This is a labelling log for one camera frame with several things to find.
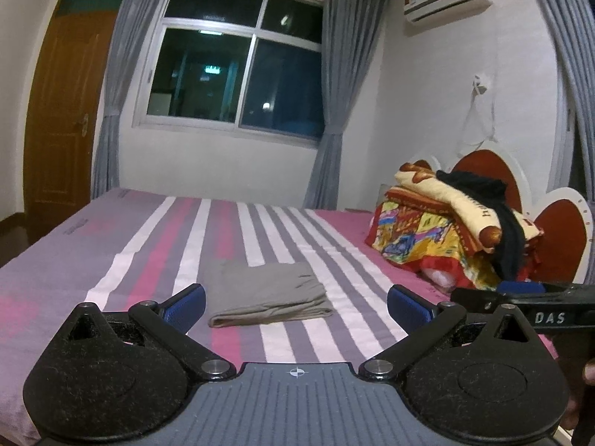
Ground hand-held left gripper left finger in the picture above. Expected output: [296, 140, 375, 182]
[49, 283, 238, 382]

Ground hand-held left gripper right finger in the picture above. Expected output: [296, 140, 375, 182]
[358, 283, 544, 382]

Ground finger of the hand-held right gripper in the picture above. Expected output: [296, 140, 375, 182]
[450, 287, 522, 313]
[495, 281, 547, 295]

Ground grey pants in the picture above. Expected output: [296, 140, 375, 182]
[208, 260, 335, 329]

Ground pale pink pillow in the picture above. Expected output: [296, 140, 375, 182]
[419, 266, 460, 290]

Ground black garment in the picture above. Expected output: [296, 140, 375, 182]
[436, 169, 529, 280]

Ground red white heart headboard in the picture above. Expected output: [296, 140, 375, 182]
[432, 146, 595, 286]

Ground colourful patchwork quilt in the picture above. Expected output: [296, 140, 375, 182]
[365, 186, 546, 290]

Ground bed with striped sheet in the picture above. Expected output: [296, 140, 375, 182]
[0, 188, 564, 442]

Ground cream blanket with brown print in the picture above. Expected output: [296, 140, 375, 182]
[395, 160, 543, 254]

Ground brown wooden door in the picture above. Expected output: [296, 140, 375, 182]
[22, 0, 130, 239]

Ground sliding glass window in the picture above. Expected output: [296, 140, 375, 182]
[132, 0, 326, 142]

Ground wall hook with white cord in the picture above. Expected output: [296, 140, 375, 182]
[458, 72, 501, 159]

